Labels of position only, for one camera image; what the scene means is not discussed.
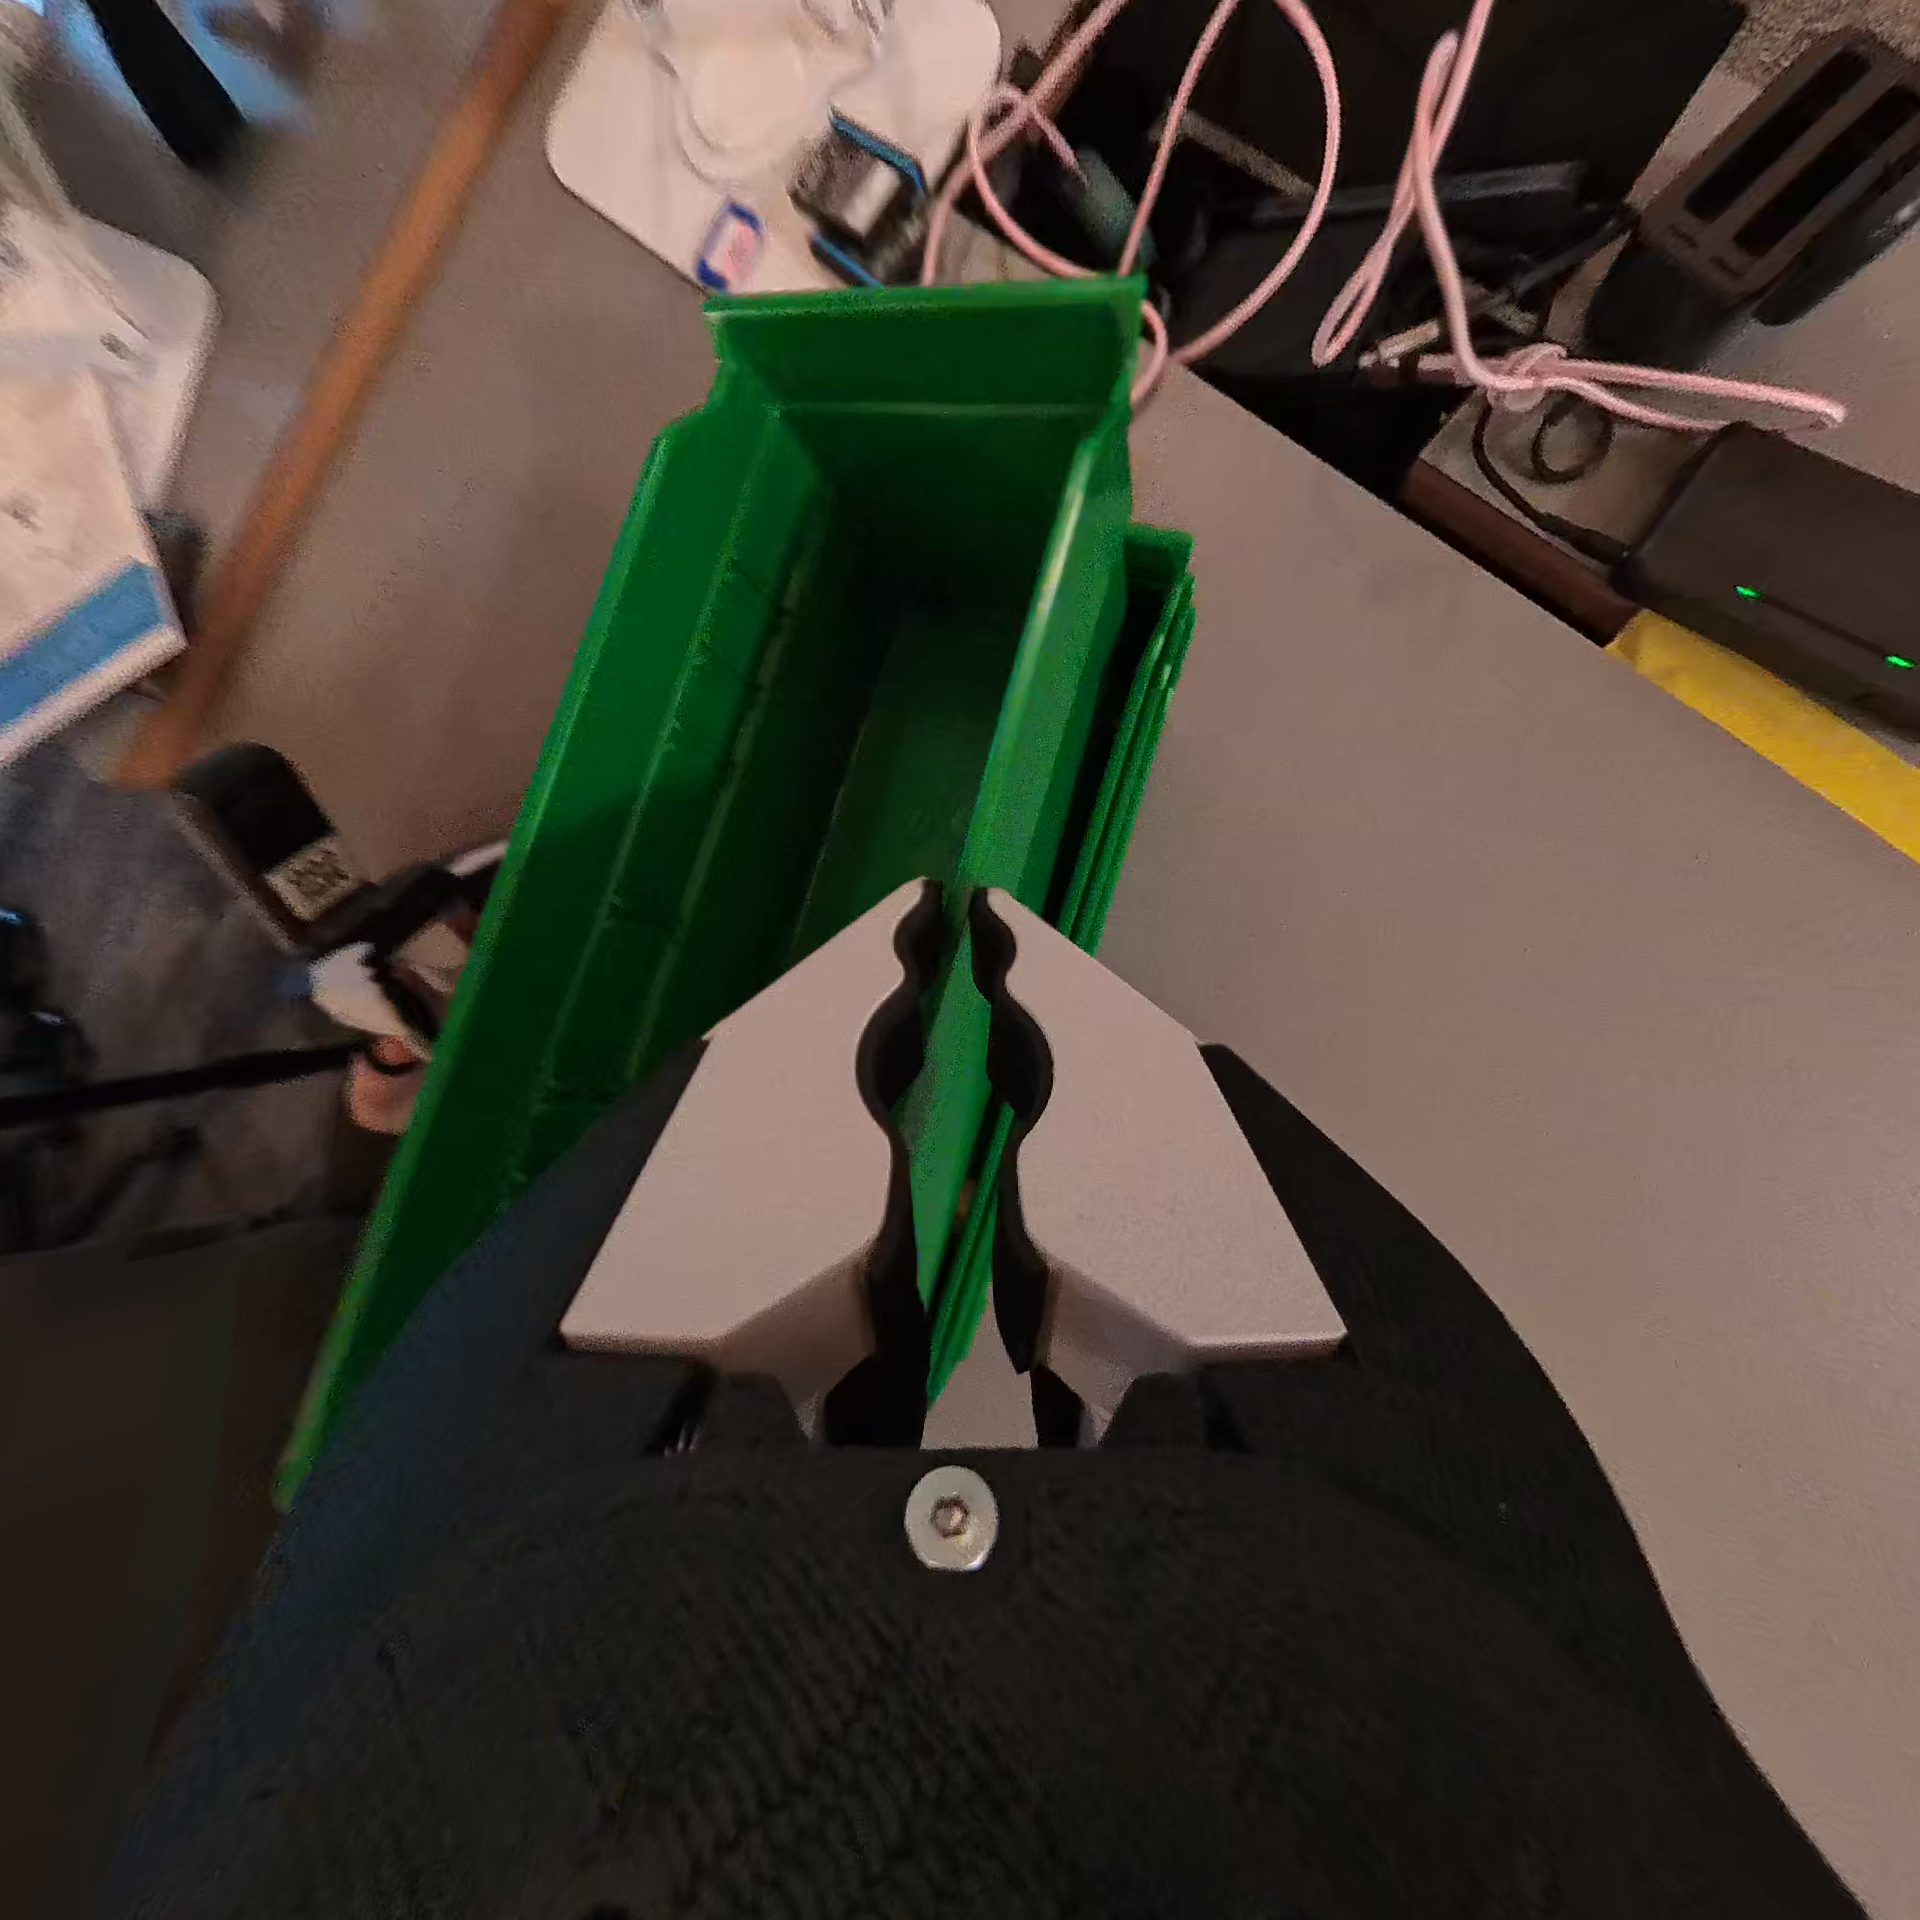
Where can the white tray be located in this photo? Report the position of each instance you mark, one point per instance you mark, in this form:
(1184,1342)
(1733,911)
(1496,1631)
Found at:
(631,134)

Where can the person's left hand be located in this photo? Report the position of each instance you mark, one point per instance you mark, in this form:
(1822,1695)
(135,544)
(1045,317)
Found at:
(383,1100)

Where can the brown wooden beam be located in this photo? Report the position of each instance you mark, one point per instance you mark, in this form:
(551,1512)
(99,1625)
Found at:
(343,372)

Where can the black slotted device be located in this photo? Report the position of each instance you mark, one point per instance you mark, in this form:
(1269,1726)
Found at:
(1771,195)

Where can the black thin rod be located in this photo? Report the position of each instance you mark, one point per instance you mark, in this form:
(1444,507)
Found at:
(179,1084)

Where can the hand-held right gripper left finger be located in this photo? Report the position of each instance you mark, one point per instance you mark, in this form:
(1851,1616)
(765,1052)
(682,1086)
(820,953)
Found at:
(708,1201)

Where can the white box blue stripe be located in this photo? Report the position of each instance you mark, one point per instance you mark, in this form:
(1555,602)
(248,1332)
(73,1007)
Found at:
(88,449)

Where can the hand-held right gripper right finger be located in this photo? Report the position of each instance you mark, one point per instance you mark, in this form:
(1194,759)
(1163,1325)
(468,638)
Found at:
(1184,1201)

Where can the small black blue device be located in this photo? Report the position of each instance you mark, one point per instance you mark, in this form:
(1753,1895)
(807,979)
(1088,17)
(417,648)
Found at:
(862,195)

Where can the yellow tape strip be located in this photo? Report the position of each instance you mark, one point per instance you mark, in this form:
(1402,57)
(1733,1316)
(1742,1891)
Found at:
(1771,719)

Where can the black electronics box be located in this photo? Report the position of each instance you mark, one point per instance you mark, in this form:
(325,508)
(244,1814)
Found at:
(1574,74)

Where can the black power bank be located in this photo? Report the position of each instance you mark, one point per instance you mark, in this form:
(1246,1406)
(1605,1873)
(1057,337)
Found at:
(1784,555)

